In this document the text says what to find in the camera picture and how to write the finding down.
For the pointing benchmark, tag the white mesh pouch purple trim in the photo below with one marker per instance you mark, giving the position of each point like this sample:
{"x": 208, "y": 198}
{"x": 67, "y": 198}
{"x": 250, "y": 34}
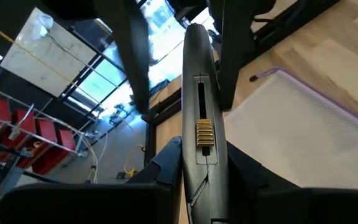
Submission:
{"x": 306, "y": 133}

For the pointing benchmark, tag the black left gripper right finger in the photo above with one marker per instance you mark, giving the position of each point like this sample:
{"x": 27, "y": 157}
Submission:
{"x": 291, "y": 208}

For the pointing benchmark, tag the black power adapter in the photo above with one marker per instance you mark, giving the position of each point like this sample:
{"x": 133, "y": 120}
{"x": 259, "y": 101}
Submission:
{"x": 121, "y": 175}

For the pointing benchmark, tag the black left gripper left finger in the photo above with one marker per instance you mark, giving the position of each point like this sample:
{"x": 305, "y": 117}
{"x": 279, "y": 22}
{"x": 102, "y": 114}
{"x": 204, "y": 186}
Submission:
{"x": 104, "y": 205}

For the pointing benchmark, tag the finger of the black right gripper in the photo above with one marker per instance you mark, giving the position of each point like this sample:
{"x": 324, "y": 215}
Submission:
{"x": 129, "y": 46}
{"x": 235, "y": 46}

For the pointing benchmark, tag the white whiteboard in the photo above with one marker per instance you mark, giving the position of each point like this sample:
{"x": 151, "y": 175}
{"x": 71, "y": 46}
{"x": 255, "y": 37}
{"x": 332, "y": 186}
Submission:
{"x": 42, "y": 56}

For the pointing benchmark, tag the grey utility knife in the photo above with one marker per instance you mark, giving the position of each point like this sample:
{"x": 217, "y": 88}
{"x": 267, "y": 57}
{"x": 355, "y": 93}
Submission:
{"x": 191, "y": 93}

